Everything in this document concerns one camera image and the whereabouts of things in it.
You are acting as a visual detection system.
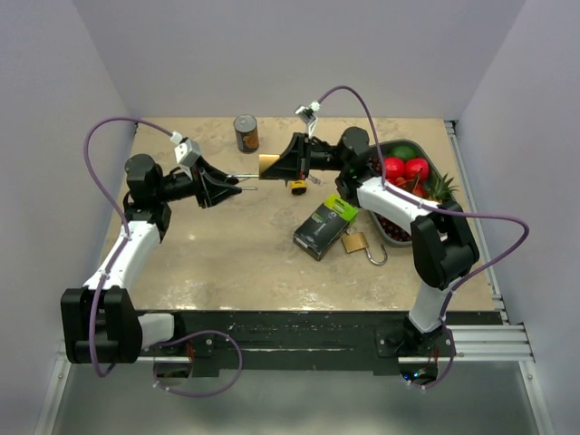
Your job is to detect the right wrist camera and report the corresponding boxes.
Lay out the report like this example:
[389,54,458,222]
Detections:
[295,101,321,137]

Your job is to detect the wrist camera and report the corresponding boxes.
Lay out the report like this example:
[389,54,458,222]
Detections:
[174,138,201,170]
[295,101,321,137]

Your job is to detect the red apple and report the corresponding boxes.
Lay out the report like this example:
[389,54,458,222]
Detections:
[404,158,430,182]
[383,157,405,180]

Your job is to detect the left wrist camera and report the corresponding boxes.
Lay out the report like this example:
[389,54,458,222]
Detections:
[174,138,201,170]

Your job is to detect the black green razor box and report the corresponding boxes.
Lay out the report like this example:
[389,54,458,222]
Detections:
[293,195,358,261]

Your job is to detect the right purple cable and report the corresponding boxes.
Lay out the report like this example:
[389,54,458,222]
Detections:
[316,84,531,391]

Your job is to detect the green lime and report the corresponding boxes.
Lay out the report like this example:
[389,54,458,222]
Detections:
[390,144,417,162]

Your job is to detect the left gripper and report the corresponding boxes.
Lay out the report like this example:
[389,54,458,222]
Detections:
[155,156,242,209]

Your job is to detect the small red fruits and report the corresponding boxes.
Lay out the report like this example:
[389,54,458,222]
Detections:
[393,177,428,198]

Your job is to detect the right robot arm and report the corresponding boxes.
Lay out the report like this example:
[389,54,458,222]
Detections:
[258,127,479,356]

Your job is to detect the large brass padlock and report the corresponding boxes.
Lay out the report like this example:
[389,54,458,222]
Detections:
[342,231,388,266]

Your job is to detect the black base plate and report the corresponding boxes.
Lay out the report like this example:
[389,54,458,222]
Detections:
[134,310,457,378]

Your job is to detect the tin can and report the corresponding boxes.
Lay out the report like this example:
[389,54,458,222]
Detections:
[233,114,259,153]

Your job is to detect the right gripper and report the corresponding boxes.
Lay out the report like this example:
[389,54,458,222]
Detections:
[262,133,349,182]

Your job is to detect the grey fruit tray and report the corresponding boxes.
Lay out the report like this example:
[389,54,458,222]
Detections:
[360,139,464,248]

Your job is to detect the long shackle brass padlock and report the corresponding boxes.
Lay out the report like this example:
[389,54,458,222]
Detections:
[226,154,279,190]

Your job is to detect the dark grape bunch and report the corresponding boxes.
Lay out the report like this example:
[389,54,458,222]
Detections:
[375,215,411,242]

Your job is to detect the yellow padlock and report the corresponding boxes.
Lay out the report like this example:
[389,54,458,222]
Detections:
[290,180,307,196]

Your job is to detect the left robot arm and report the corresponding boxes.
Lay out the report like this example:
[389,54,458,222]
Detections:
[61,154,242,365]

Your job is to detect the silver keys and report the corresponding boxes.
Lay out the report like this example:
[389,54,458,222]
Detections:
[309,177,324,187]

